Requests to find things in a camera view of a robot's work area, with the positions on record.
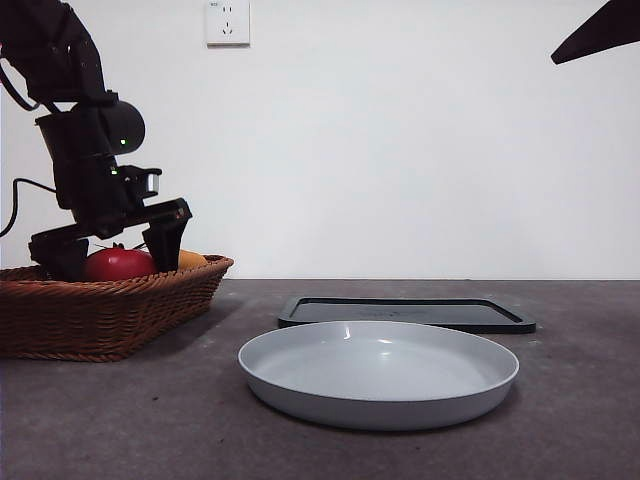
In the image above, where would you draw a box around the white wall power socket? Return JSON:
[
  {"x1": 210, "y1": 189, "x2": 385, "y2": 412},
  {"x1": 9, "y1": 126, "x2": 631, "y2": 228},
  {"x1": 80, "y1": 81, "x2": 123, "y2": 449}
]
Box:
[{"x1": 206, "y1": 0, "x2": 251, "y2": 49}]

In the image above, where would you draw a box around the orange round bread bun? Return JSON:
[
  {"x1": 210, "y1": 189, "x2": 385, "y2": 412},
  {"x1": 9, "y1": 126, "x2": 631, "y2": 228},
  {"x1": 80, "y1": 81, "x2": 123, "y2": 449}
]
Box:
[{"x1": 177, "y1": 249, "x2": 208, "y2": 270}]

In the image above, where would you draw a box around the grey round plate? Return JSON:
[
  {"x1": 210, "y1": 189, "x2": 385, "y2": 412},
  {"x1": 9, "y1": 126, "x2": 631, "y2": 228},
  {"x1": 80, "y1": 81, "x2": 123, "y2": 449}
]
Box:
[{"x1": 237, "y1": 319, "x2": 520, "y2": 432}]

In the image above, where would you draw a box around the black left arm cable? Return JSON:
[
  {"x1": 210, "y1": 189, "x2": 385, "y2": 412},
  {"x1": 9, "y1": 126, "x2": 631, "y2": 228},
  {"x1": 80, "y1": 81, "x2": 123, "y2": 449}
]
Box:
[{"x1": 0, "y1": 57, "x2": 60, "y2": 237}]

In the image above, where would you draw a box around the brown woven wicker basket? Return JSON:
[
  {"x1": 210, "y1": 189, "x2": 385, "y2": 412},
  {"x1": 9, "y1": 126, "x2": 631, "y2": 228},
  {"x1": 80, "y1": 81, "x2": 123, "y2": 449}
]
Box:
[{"x1": 0, "y1": 254, "x2": 235, "y2": 362}]

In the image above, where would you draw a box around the pale grey left wrist camera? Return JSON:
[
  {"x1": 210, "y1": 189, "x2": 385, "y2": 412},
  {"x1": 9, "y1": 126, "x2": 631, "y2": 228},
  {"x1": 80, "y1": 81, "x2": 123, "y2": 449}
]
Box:
[{"x1": 133, "y1": 167, "x2": 163, "y2": 197}]

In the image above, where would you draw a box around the black rectangular tray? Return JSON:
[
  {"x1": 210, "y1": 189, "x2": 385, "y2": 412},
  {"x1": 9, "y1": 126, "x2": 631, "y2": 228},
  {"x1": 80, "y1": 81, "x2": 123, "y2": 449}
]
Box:
[{"x1": 277, "y1": 295, "x2": 537, "y2": 335}]

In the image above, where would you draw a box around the red tomato with green calyx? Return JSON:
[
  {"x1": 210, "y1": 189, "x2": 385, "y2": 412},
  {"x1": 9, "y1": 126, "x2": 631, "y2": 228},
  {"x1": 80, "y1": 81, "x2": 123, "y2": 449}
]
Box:
[{"x1": 83, "y1": 241, "x2": 159, "y2": 282}]

